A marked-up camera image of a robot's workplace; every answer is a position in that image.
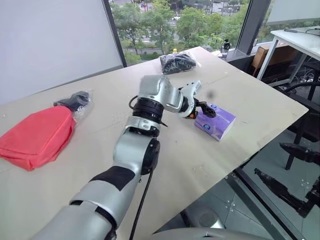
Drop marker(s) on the dark window frame post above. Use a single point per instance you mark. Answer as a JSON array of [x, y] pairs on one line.
[[115, 32]]

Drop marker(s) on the purple tissue pack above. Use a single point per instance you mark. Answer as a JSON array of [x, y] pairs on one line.
[[215, 123]]

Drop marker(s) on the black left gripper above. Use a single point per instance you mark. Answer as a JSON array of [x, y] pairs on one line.
[[194, 113]]

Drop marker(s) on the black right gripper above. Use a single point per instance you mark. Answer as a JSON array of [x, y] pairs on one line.
[[312, 197]]

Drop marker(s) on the small yellow object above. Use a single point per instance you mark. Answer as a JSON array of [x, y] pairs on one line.
[[175, 50]]

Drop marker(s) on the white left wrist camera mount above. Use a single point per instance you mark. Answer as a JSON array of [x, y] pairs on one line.
[[191, 86]]

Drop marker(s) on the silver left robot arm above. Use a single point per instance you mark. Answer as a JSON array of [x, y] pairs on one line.
[[130, 150]]

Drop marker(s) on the grey rounded robot torso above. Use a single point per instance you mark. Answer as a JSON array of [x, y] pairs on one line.
[[215, 235]]

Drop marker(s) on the white side table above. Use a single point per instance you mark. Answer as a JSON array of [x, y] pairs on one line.
[[297, 42]]

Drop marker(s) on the black bottle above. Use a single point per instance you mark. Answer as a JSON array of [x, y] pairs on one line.
[[226, 46]]

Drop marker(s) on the wide dark window pillar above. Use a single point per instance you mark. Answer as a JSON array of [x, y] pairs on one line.
[[252, 25]]

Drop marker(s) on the brown cardboard box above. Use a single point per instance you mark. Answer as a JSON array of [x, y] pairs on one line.
[[262, 58]]

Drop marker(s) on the red fabric pouch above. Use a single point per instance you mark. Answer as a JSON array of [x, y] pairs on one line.
[[37, 136]]

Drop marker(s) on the black item in clear bag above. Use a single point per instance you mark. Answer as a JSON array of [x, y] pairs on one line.
[[73, 100]]

